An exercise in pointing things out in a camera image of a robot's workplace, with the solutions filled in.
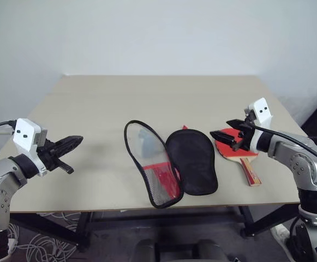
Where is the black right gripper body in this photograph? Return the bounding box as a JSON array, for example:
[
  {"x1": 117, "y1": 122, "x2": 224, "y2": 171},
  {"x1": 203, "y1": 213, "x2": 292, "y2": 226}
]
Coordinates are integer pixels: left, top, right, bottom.
[{"x1": 231, "y1": 114, "x2": 258, "y2": 152}]

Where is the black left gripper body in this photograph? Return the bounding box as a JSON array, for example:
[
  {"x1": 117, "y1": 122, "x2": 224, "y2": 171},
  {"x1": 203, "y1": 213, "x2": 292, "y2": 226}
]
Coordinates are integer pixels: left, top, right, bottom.
[{"x1": 37, "y1": 138, "x2": 75, "y2": 175}]

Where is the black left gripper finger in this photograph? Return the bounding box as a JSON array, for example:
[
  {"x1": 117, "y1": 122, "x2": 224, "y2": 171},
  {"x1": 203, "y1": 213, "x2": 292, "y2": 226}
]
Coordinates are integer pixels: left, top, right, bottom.
[
  {"x1": 56, "y1": 134, "x2": 84, "y2": 147},
  {"x1": 54, "y1": 144, "x2": 79, "y2": 159}
]

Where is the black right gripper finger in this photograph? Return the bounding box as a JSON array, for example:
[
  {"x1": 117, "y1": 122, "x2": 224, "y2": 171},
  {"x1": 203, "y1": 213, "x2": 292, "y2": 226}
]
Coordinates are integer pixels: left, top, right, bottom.
[
  {"x1": 225, "y1": 118, "x2": 254, "y2": 132},
  {"x1": 209, "y1": 130, "x2": 237, "y2": 147}
]

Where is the red table tennis paddle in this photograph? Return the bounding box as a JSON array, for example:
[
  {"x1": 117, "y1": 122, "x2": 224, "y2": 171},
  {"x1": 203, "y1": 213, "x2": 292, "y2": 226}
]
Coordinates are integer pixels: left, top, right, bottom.
[{"x1": 214, "y1": 127, "x2": 263, "y2": 187}]

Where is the black and red paddle case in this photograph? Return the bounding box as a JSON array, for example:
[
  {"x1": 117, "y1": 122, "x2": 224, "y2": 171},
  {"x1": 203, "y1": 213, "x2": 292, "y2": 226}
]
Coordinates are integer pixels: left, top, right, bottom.
[{"x1": 123, "y1": 119, "x2": 219, "y2": 210}]

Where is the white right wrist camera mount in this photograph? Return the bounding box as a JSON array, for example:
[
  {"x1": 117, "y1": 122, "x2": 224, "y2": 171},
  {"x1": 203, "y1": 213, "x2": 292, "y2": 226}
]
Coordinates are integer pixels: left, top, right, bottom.
[{"x1": 243, "y1": 97, "x2": 274, "y2": 153}]

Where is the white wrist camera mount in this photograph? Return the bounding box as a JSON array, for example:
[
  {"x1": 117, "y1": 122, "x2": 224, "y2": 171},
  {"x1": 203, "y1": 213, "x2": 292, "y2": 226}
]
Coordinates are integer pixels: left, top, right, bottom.
[
  {"x1": 12, "y1": 118, "x2": 50, "y2": 178},
  {"x1": 243, "y1": 97, "x2": 274, "y2": 153}
]

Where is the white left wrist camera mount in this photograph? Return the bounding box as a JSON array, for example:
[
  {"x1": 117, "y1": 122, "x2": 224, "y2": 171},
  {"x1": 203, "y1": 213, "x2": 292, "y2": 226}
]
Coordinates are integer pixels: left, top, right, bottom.
[{"x1": 12, "y1": 118, "x2": 50, "y2": 178}]

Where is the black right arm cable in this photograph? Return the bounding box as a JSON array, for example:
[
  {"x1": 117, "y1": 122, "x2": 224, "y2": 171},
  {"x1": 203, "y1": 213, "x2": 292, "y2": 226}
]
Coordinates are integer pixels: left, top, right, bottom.
[{"x1": 252, "y1": 124, "x2": 317, "y2": 178}]

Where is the black metal table frame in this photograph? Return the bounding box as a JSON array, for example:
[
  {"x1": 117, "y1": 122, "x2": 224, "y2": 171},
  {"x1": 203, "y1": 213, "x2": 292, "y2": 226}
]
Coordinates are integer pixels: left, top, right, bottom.
[{"x1": 9, "y1": 204, "x2": 301, "y2": 252}]

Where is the white cable tangle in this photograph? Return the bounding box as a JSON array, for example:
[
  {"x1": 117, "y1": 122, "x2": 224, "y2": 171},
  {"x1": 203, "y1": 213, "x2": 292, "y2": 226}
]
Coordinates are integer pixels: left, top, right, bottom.
[{"x1": 7, "y1": 211, "x2": 80, "y2": 262}]

